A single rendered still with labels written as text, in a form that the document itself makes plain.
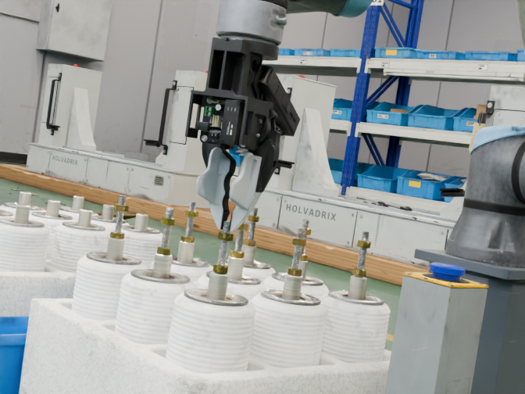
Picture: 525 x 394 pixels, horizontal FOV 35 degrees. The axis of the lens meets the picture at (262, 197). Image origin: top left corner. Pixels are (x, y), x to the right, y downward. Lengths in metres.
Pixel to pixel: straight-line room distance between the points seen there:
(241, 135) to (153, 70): 7.85
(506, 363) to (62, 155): 4.22
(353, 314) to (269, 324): 0.13
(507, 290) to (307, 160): 2.61
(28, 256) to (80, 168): 3.80
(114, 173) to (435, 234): 2.22
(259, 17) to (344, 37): 9.72
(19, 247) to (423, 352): 0.71
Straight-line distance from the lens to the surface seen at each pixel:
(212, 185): 0.97
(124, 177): 4.81
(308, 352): 1.04
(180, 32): 8.94
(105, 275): 1.14
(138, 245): 1.53
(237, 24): 0.93
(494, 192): 1.46
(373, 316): 1.11
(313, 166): 3.93
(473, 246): 1.45
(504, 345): 1.45
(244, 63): 0.92
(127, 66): 8.56
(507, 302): 1.44
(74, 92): 5.69
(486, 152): 1.47
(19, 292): 1.39
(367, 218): 3.49
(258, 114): 0.93
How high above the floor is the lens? 0.43
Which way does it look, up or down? 3 degrees down
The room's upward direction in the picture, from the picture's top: 8 degrees clockwise
